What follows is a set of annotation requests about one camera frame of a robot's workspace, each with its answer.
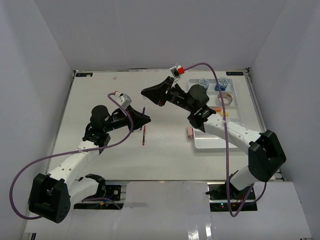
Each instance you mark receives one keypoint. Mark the right black table label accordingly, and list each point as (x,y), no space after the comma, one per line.
(234,73)

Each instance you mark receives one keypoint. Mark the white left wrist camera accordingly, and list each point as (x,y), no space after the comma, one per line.
(123,100)

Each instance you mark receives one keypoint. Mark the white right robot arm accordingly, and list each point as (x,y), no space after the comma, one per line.
(264,151)

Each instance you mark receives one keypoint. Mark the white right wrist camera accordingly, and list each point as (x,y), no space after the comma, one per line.
(177,71)

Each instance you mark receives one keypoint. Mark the yellow white highlighter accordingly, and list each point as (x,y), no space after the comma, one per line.
(227,114)

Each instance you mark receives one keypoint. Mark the pink white eraser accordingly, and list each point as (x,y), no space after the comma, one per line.
(189,132)

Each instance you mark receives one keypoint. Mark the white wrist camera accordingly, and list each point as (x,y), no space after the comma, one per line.
(123,100)
(177,71)

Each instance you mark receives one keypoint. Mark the purple pen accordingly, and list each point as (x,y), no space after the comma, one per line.
(143,111)

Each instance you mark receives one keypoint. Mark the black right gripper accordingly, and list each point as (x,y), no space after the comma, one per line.
(158,92)

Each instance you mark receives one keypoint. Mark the blue tape roll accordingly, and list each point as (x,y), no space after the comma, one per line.
(222,84)
(204,82)

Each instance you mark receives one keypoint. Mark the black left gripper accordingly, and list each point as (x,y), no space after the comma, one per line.
(138,119)

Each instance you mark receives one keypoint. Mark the brown packing tape roll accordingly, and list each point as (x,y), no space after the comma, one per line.
(224,98)

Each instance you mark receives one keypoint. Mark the left black table label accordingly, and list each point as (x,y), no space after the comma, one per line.
(83,74)

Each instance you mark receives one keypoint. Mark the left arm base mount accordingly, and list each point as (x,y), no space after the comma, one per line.
(110,193)

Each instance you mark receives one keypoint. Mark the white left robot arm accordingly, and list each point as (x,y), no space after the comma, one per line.
(53,194)

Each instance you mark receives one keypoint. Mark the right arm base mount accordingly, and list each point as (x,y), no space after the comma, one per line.
(217,194)

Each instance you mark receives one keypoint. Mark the black table label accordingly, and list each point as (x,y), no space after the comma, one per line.
(234,73)
(83,74)

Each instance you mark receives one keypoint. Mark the red pen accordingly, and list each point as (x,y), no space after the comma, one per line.
(144,135)

